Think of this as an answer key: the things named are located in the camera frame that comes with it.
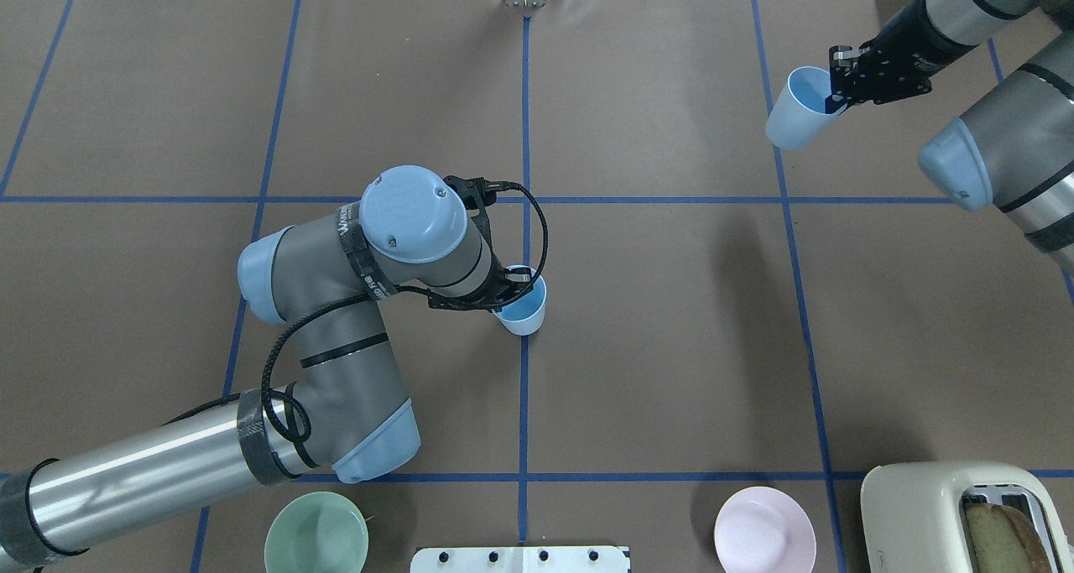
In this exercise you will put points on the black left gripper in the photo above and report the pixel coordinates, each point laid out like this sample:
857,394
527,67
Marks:
501,289

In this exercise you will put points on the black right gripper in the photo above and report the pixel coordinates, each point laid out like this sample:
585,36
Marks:
908,55

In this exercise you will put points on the light blue cup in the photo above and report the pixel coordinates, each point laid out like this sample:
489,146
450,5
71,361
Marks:
525,316
798,115

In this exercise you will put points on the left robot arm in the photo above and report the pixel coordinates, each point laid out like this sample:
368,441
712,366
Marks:
329,392

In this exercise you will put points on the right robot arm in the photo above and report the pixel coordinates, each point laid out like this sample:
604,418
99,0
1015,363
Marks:
1013,148

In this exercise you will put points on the green bowl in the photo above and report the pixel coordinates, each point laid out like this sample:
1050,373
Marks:
318,532

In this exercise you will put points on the pink bowl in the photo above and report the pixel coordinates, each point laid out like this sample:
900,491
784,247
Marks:
761,529

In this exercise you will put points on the cream toaster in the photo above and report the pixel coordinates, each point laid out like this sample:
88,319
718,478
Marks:
913,513

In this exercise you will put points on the toast slice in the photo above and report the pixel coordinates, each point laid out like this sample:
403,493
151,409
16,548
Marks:
1004,540

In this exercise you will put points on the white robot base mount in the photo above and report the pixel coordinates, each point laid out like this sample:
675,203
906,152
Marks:
567,558

